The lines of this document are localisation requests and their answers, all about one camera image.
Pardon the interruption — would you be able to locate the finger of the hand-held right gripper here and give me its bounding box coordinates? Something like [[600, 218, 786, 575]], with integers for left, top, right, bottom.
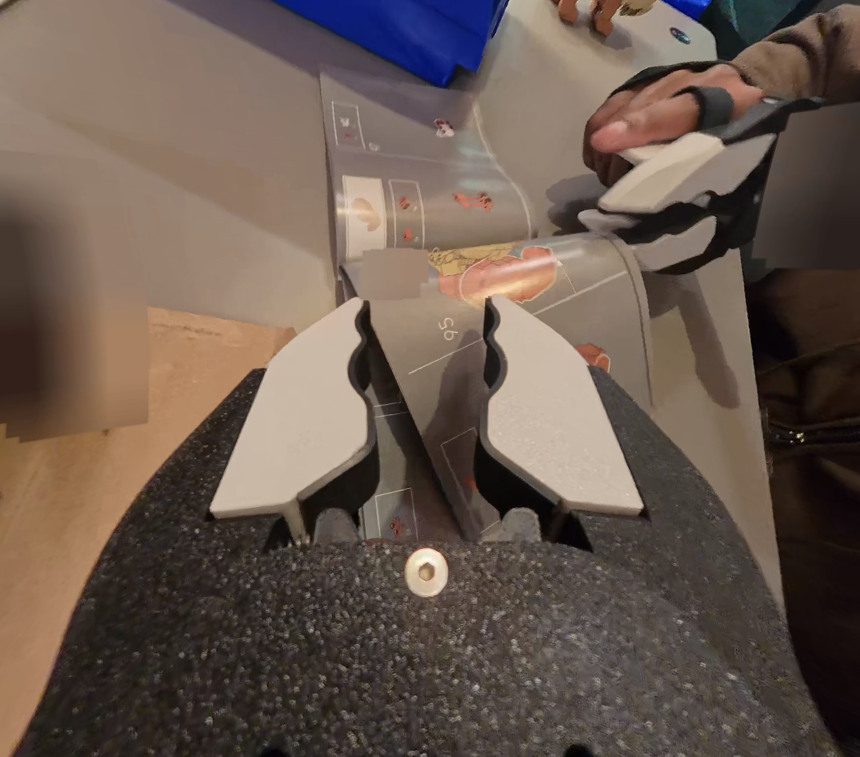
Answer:
[[597, 133, 729, 215], [576, 201, 725, 274]]

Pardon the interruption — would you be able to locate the person's dark jacket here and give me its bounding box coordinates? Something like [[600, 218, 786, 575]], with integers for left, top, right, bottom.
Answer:
[[749, 267, 860, 748]]

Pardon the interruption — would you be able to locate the grey instruction booklet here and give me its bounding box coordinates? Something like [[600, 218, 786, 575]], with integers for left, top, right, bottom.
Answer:
[[319, 68, 656, 546]]

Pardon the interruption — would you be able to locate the grey desk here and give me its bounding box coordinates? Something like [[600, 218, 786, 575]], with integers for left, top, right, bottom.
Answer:
[[0, 0, 788, 637]]

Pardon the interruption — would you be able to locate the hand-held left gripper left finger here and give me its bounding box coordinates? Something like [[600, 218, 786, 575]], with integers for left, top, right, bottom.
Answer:
[[210, 298, 379, 546]]

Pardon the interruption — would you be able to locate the person's right forearm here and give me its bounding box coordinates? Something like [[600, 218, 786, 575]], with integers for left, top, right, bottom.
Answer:
[[731, 4, 860, 101]]

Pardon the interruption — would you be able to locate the brown cardboard box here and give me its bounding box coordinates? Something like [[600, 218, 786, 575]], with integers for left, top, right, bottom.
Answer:
[[0, 307, 297, 757]]

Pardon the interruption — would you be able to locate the person's right hand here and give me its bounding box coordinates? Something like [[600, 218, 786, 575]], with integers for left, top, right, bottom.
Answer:
[[583, 64, 765, 186]]

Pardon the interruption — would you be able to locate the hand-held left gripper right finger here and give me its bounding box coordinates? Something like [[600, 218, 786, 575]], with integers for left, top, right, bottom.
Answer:
[[473, 295, 646, 538]]

